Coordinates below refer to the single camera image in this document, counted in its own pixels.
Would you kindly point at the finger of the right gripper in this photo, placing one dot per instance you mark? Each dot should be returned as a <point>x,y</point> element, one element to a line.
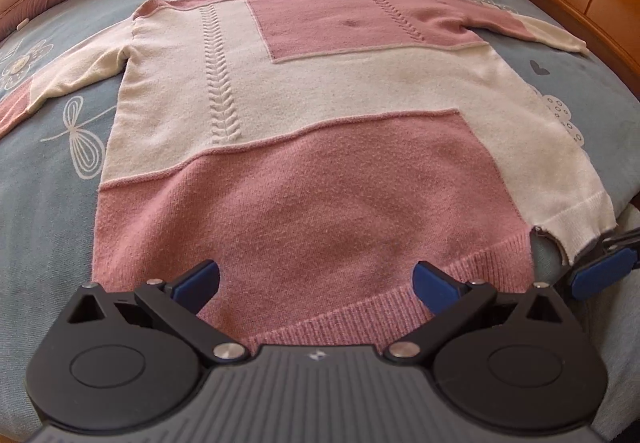
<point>589,279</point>
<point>629,239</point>

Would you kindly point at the pink and cream sweater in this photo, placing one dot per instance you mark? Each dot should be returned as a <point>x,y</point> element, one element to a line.
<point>318,149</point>

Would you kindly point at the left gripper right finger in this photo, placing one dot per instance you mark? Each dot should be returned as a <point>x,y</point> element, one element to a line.
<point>454,305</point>

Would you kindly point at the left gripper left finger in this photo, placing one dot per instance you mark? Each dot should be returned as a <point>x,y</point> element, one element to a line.
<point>174,307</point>

